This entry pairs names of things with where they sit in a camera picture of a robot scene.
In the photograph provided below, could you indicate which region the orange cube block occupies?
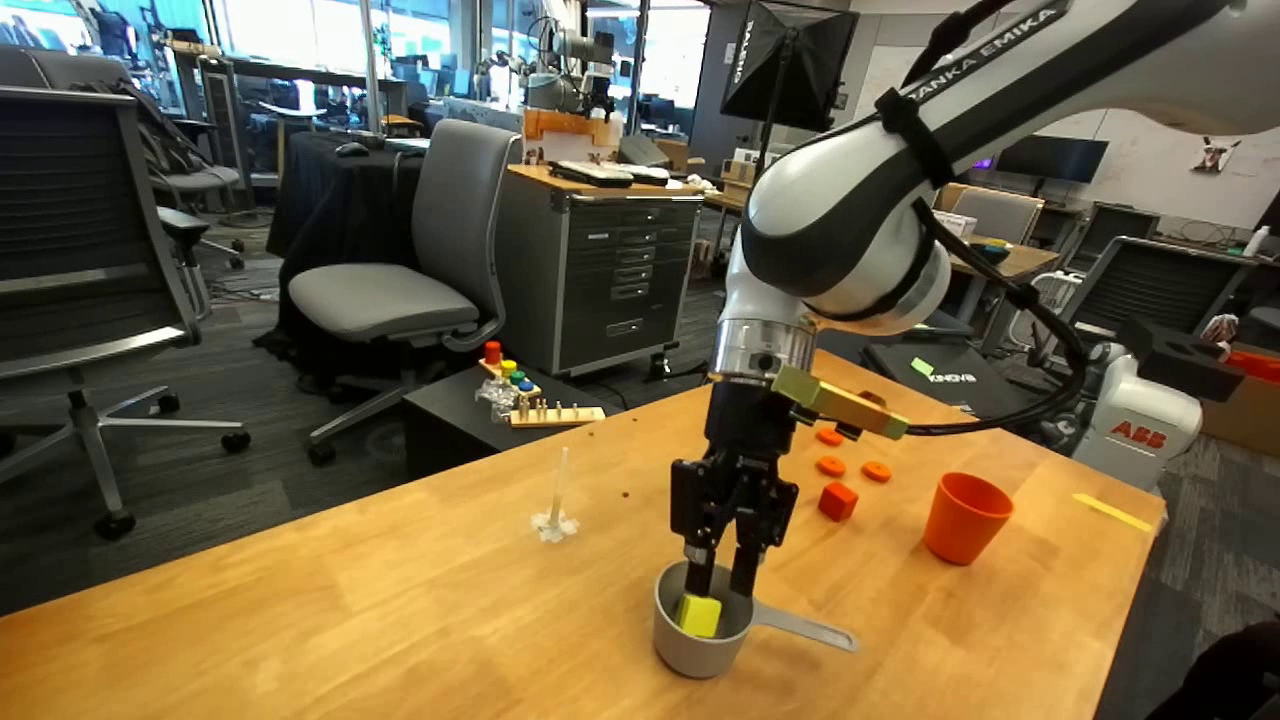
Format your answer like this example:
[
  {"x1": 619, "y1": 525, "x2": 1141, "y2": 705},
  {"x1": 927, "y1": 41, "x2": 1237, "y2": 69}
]
[{"x1": 815, "y1": 482, "x2": 865, "y2": 525}]

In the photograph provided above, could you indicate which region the black draped table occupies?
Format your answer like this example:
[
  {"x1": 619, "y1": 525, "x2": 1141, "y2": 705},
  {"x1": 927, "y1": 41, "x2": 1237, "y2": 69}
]
[{"x1": 266, "y1": 130, "x2": 433, "y2": 274}]

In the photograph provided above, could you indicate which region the black mesh office chair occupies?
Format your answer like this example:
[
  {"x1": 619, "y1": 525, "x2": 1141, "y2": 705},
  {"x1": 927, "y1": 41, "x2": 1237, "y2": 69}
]
[{"x1": 0, "y1": 83, "x2": 255, "y2": 543}]

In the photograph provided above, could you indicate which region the clear peg stand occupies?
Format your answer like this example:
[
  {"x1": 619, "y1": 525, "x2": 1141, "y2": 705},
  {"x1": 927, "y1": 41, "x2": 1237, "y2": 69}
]
[{"x1": 530, "y1": 444, "x2": 584, "y2": 549}]

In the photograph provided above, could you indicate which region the black softbox light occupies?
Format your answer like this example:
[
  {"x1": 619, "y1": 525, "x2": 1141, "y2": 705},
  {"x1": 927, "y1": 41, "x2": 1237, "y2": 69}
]
[{"x1": 721, "y1": 9, "x2": 859, "y2": 135}]

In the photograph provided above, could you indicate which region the orange plastic cup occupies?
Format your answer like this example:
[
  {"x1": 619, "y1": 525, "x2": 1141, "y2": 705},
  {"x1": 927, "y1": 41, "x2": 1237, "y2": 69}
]
[{"x1": 921, "y1": 467, "x2": 1018, "y2": 569}]

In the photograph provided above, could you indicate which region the grey office chair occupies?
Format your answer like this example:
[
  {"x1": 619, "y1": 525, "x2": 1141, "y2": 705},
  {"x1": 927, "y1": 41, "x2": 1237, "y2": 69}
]
[{"x1": 286, "y1": 116, "x2": 525, "y2": 467}]

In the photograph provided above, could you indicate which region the grey measuring cup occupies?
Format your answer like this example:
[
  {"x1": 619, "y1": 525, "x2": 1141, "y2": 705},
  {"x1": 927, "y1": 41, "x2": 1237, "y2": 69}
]
[{"x1": 648, "y1": 555, "x2": 865, "y2": 681}]

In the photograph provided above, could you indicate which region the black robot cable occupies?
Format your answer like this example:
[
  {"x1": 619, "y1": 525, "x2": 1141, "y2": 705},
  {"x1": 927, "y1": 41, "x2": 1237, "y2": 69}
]
[{"x1": 871, "y1": 0, "x2": 1116, "y2": 440}]

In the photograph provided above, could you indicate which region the yellow block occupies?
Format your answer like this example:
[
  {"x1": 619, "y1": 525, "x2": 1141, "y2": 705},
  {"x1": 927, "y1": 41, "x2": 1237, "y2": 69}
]
[{"x1": 677, "y1": 594, "x2": 727, "y2": 639}]

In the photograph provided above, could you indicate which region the white ABB robot base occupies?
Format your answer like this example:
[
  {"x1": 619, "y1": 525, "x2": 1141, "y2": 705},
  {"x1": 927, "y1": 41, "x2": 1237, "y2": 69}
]
[{"x1": 1074, "y1": 339, "x2": 1208, "y2": 492}]

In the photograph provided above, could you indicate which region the dark office chair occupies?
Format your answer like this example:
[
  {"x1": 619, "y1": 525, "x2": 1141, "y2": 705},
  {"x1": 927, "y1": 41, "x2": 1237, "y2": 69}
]
[{"x1": 124, "y1": 92, "x2": 253, "y2": 276}]

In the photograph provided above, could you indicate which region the black low box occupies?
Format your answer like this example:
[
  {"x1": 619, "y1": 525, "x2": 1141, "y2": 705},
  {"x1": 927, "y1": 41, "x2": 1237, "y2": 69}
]
[{"x1": 402, "y1": 368, "x2": 634, "y2": 478}]

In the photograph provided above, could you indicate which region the colourful wooden toy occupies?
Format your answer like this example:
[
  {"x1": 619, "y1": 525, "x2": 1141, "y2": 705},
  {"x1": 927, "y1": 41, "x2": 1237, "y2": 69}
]
[{"x1": 474, "y1": 336, "x2": 607, "y2": 432}]

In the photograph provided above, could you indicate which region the yellow tape strip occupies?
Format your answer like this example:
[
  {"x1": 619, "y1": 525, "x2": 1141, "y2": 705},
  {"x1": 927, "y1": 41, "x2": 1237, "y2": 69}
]
[{"x1": 1074, "y1": 492, "x2": 1158, "y2": 535}]

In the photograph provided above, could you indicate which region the cardboard box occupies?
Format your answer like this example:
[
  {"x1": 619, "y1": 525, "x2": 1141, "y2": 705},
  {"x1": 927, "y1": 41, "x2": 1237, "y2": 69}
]
[{"x1": 1197, "y1": 378, "x2": 1280, "y2": 463}]

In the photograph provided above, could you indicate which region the black mesh chair back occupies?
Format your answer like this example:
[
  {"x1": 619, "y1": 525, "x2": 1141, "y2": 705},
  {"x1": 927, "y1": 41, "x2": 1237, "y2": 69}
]
[{"x1": 1055, "y1": 232, "x2": 1255, "y2": 352}]

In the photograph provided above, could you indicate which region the red box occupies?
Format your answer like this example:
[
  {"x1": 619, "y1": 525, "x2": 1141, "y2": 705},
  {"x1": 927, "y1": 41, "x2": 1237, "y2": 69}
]
[{"x1": 1222, "y1": 344, "x2": 1280, "y2": 393}]

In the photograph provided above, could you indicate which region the orange box on cabinet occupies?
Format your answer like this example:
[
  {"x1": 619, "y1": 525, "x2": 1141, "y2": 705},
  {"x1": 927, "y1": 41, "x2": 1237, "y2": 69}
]
[{"x1": 518, "y1": 104, "x2": 627, "y2": 169}]

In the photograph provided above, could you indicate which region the black mat with green mark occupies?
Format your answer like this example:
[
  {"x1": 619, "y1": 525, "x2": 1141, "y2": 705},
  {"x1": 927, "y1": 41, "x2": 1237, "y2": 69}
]
[{"x1": 858, "y1": 334, "x2": 1074, "y2": 430}]

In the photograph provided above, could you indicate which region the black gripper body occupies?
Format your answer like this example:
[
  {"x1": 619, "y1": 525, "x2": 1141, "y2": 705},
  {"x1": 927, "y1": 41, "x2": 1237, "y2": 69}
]
[{"x1": 669, "y1": 378, "x2": 803, "y2": 549}]

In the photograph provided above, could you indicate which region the small white dog figure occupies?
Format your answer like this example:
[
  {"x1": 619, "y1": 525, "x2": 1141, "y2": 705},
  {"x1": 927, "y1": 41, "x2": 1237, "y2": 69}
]
[{"x1": 1187, "y1": 134, "x2": 1243, "y2": 182}]

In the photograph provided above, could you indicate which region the yellow-green wrist camera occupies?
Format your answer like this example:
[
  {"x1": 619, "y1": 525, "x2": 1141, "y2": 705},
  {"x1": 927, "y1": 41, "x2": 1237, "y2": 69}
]
[{"x1": 772, "y1": 366, "x2": 914, "y2": 444}]

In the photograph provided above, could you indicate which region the grey drawer cabinet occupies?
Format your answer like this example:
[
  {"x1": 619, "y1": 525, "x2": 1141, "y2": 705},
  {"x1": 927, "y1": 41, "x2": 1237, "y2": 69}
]
[{"x1": 491, "y1": 160, "x2": 710, "y2": 379}]

